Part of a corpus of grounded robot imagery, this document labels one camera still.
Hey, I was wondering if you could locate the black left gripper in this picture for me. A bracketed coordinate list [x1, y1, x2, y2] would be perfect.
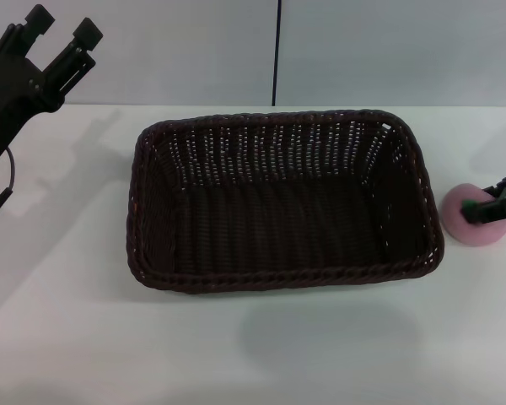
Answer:
[0, 3, 105, 177]

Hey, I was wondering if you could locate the pink toy peach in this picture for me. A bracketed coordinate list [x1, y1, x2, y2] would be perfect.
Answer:
[441, 181, 506, 247]

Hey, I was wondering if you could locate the black woven wicker basket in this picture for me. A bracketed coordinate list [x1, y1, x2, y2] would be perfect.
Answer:
[126, 108, 446, 295]

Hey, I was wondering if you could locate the grey left arm cable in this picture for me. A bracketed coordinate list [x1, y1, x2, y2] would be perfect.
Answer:
[0, 146, 19, 237]

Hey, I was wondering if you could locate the dark vertical wall strip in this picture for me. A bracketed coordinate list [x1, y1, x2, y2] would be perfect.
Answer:
[271, 0, 284, 107]

